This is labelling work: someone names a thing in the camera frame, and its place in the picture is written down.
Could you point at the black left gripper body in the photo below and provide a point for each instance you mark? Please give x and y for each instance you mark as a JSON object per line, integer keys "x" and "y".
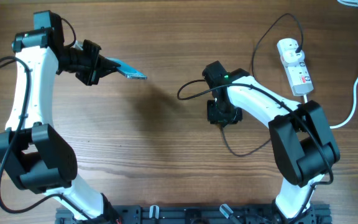
{"x": 89, "y": 75}

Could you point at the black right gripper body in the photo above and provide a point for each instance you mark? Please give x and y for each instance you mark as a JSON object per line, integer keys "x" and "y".
{"x": 222, "y": 114}

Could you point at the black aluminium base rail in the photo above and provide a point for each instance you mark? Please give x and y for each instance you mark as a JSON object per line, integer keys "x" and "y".
{"x": 253, "y": 213}

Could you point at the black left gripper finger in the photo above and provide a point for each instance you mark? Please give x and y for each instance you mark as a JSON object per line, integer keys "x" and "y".
{"x": 103, "y": 73}
{"x": 107, "y": 64}

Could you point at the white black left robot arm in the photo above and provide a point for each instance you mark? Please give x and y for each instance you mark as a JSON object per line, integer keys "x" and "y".
{"x": 32, "y": 153}

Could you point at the blue screen Galaxy smartphone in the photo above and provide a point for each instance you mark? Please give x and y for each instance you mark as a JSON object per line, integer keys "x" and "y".
{"x": 127, "y": 70}

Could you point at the white power strip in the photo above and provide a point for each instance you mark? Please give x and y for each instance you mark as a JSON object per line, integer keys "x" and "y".
{"x": 298, "y": 76}

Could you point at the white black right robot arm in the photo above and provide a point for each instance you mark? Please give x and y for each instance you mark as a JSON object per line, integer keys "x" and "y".
{"x": 303, "y": 144}

